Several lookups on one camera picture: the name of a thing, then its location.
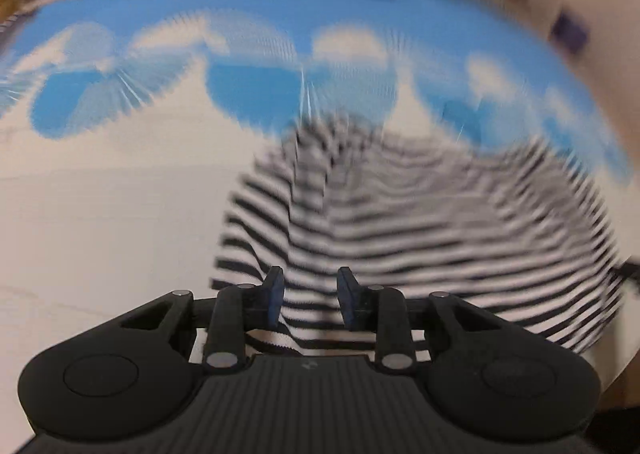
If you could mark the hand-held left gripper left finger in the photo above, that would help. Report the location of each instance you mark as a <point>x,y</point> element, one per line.
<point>274,291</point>

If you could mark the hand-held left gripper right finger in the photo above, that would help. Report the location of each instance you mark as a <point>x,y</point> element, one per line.
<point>347,296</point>

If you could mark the black white striped garment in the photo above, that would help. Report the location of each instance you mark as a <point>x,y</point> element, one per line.
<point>425,214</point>

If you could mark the blue white printed bed sheet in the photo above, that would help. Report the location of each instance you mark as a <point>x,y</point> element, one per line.
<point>125,214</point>

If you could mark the purple box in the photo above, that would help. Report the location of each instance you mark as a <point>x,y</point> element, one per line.
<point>569,31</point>

